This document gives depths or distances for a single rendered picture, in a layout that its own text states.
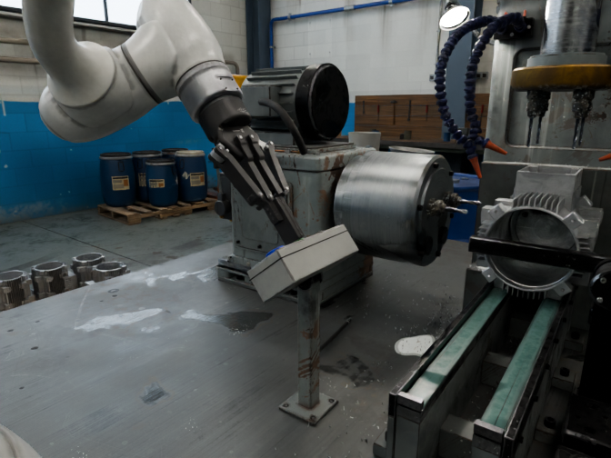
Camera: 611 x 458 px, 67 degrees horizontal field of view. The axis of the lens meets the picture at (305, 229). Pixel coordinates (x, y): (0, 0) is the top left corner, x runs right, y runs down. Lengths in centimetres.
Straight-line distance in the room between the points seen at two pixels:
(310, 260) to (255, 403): 28
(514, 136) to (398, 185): 37
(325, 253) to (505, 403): 29
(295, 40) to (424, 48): 221
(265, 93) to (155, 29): 42
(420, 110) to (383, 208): 543
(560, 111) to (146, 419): 105
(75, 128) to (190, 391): 46
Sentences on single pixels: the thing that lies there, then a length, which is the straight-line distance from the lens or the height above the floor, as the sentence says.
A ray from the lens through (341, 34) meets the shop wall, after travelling 733.
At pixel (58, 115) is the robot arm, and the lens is 79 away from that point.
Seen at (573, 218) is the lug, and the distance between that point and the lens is 90.
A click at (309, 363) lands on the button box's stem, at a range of 73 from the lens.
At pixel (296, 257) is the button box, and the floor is 107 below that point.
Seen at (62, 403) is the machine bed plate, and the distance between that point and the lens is 89.
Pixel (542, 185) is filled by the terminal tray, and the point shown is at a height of 112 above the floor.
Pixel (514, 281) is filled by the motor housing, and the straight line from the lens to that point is 96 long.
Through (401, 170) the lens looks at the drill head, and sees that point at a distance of 99.
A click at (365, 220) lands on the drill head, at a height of 103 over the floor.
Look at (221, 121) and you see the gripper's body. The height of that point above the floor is 124.
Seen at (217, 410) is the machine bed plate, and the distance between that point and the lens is 79.
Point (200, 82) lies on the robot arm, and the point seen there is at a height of 130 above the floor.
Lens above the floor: 126
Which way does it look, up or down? 15 degrees down
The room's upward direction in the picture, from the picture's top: straight up
